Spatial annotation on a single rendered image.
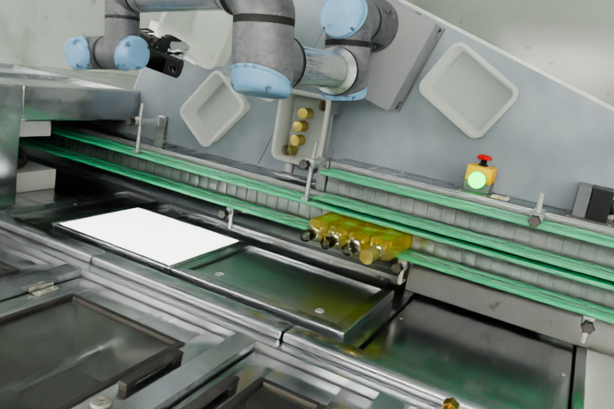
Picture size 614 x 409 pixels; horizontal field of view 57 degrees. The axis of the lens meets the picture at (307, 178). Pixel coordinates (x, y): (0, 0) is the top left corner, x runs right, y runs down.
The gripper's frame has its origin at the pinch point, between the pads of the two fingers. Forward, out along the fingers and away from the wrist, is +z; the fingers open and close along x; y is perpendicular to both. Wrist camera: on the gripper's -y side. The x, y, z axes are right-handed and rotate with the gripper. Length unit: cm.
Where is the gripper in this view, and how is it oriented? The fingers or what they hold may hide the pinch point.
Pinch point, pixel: (187, 50)
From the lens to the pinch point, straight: 163.3
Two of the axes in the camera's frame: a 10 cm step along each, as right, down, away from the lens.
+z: 5.2, -2.3, 8.2
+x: -3.4, 8.2, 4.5
